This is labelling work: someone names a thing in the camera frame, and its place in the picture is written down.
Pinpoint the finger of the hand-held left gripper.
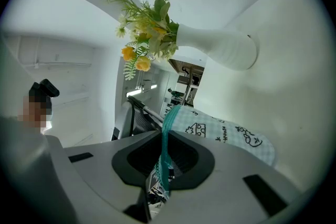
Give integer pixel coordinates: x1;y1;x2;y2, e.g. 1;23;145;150
111;99;162;142

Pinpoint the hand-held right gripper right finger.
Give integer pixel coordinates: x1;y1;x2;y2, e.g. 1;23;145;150
156;129;302;224

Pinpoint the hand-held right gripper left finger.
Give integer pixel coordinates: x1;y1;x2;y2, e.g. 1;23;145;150
64;129;162;224

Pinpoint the clear zip pouch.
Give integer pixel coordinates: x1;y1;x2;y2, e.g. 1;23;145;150
153;104;277;198

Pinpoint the long ceiling light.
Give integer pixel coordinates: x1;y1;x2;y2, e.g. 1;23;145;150
125;89;144;98

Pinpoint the person's face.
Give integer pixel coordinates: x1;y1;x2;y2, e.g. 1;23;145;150
16;95;54;130

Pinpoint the artificial flower bouquet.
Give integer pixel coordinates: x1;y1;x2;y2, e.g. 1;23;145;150
102;0;181;82

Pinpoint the white table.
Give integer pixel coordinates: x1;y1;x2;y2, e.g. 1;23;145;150
194;0;331;187

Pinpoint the white ribbed vase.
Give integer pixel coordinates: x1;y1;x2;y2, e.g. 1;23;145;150
176;24;260;72

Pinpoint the black head-worn camera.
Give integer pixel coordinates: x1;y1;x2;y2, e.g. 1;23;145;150
28;78;60;99

